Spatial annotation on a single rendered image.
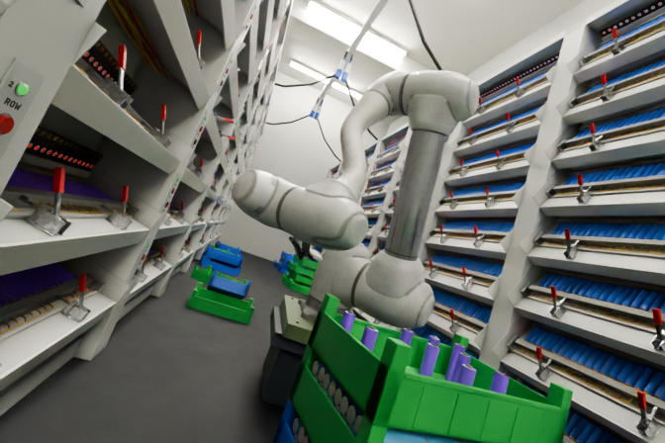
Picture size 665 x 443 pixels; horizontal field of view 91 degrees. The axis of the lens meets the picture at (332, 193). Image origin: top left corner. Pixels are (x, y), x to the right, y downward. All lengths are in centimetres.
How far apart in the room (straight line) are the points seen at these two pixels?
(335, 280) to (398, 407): 71
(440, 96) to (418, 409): 76
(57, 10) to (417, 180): 82
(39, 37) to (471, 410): 57
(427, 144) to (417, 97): 14
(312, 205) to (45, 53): 42
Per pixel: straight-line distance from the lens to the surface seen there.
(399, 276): 98
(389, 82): 105
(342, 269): 107
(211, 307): 173
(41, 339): 79
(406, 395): 40
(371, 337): 47
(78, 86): 48
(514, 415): 53
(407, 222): 98
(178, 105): 106
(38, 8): 40
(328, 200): 62
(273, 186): 69
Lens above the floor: 46
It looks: 9 degrees up
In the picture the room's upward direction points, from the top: 20 degrees clockwise
